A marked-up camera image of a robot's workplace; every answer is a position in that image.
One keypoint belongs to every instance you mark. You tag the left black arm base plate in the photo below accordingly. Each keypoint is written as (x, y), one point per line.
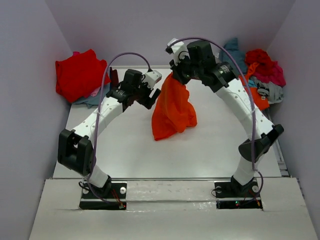
(113, 200)

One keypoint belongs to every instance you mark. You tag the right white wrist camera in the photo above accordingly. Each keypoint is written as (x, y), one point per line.
(178, 50)

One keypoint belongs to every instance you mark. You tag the teal blue crumpled t-shirt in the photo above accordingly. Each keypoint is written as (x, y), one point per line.
(232, 47)

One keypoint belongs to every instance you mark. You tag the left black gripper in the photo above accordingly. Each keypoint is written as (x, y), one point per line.
(147, 102)

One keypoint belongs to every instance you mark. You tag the folded red t-shirt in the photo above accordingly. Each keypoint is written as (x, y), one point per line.
(79, 75)

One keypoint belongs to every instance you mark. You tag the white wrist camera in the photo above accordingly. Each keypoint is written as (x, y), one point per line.
(151, 78)
(178, 50)

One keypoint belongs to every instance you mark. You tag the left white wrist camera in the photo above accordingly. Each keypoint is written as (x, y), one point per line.
(151, 78)

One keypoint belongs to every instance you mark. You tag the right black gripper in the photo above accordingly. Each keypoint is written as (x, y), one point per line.
(176, 70)

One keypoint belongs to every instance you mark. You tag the folded maroon t-shirt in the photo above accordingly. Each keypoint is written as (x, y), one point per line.
(114, 78)

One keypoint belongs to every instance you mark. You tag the orange t-shirt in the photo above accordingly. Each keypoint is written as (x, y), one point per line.
(260, 100)
(173, 112)

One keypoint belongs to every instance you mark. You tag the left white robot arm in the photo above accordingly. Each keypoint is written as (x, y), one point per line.
(77, 147)

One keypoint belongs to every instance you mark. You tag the grey crumpled t-shirt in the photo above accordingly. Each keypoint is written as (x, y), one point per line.
(272, 92)

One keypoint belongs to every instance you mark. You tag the folded pink t-shirt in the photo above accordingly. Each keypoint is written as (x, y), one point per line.
(95, 92)

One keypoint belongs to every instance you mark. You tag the folded light blue t-shirt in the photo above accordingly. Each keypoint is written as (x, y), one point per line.
(93, 100)

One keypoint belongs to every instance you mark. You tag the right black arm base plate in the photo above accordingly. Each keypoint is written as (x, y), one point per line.
(229, 198)

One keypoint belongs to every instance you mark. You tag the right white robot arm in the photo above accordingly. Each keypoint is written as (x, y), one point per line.
(261, 132)

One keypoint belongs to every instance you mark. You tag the red crumpled t-shirt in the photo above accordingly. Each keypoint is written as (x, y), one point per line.
(260, 57)

